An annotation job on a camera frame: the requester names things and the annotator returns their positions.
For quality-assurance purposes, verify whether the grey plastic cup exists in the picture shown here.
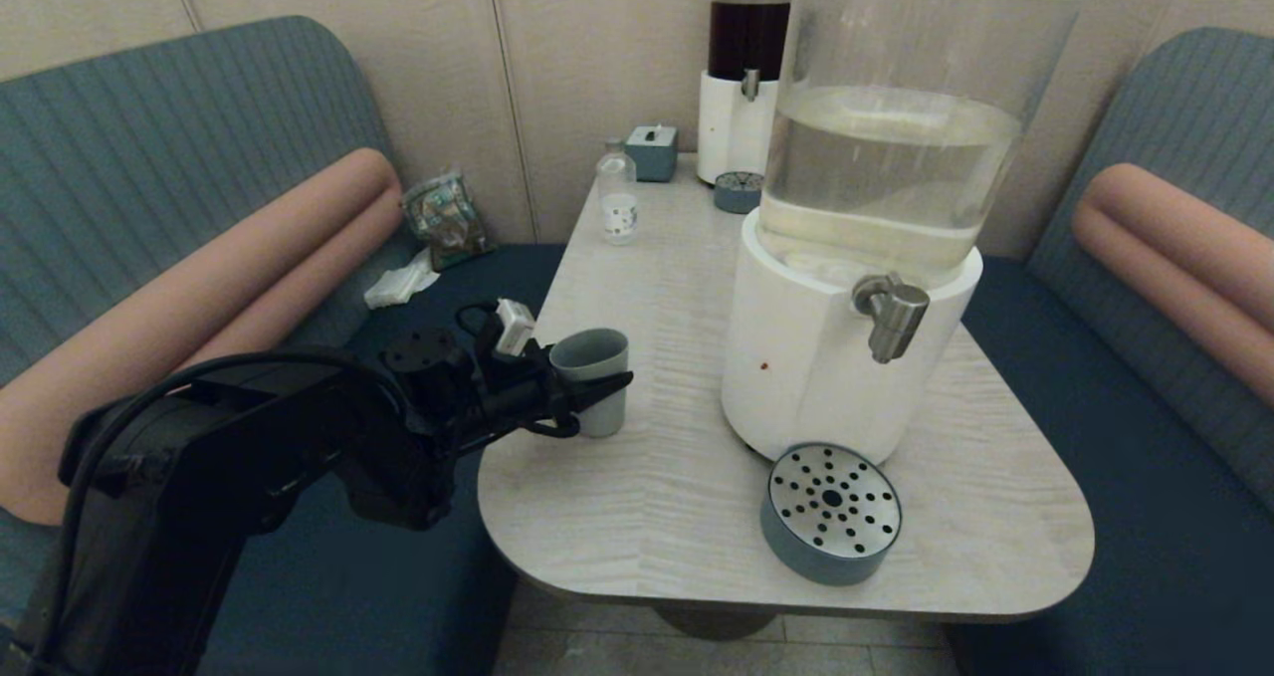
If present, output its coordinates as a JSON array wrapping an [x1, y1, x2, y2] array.
[[549, 328, 631, 439]]

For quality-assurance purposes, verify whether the large metal dispenser tap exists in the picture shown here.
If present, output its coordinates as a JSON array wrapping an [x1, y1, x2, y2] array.
[[851, 273, 931, 364]]

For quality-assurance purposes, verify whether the crumpled white tissue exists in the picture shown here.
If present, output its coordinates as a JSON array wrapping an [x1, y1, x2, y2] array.
[[363, 249, 442, 310]]

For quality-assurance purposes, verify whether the printed snack bag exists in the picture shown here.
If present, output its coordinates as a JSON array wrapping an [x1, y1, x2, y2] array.
[[401, 170, 496, 272]]

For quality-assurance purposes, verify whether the clear plastic bottle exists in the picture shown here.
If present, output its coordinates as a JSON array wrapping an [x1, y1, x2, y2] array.
[[596, 138, 639, 246]]

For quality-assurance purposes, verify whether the clear water dispenser white base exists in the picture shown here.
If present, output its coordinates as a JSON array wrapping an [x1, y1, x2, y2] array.
[[721, 0, 1103, 466]]

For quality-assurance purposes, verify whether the small blue perforated drip tray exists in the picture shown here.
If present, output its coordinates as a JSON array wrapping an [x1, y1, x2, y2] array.
[[713, 171, 764, 215]]

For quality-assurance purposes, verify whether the blue-grey tissue box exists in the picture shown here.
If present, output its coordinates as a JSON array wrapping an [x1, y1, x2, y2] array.
[[625, 124, 680, 183]]

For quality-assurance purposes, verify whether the teal upholstered bench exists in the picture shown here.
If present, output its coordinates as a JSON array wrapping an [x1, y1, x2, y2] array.
[[0, 15, 568, 676], [946, 26, 1274, 676]]

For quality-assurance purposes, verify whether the large blue perforated drip tray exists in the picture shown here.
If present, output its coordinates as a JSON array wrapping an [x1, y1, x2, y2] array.
[[760, 442, 903, 586]]

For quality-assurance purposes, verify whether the dark drink dispenser white base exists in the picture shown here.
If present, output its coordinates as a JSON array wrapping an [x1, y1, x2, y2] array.
[[696, 0, 793, 186]]

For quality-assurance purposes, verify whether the pink bolster cushion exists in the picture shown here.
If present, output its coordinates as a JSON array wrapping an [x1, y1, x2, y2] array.
[[1072, 163, 1274, 410], [0, 147, 404, 528]]

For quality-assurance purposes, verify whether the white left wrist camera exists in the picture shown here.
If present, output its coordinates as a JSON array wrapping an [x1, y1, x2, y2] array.
[[494, 298, 539, 358]]

